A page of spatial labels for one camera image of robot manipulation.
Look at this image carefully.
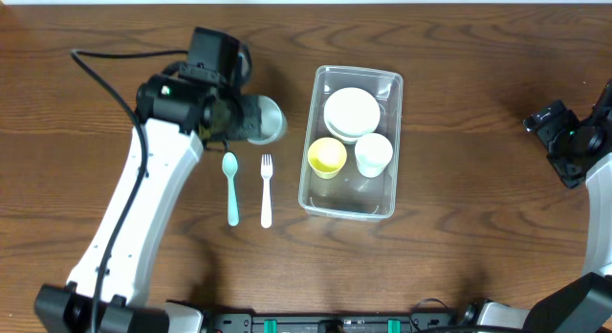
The white plastic fork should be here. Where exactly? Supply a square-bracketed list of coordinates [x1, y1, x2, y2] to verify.
[260, 154, 273, 229]

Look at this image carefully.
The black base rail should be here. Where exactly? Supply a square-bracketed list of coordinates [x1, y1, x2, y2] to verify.
[201, 309, 457, 333]

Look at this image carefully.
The yellow plastic cup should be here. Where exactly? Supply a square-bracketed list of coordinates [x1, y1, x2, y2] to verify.
[307, 137, 347, 180]

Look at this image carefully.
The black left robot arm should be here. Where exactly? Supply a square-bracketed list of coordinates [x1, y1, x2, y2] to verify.
[34, 75, 264, 332]

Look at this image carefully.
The white plastic cup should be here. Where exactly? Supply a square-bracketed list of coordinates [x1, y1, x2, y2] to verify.
[355, 133, 393, 178]

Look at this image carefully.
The mint green plastic spoon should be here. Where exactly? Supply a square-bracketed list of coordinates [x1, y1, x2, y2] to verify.
[222, 152, 240, 227]

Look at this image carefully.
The white plastic bowl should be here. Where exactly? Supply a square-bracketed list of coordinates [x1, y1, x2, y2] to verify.
[323, 87, 382, 137]

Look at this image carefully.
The grey plastic cup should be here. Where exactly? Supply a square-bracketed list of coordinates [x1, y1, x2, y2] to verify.
[248, 96, 287, 145]

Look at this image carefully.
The grey plastic bowl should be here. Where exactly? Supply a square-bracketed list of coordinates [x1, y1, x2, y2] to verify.
[330, 130, 361, 144]

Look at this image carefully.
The clear plastic container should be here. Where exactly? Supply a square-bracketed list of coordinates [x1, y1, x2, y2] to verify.
[298, 65, 404, 221]

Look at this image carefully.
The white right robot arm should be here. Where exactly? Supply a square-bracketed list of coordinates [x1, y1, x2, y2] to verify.
[459, 89, 611, 332]

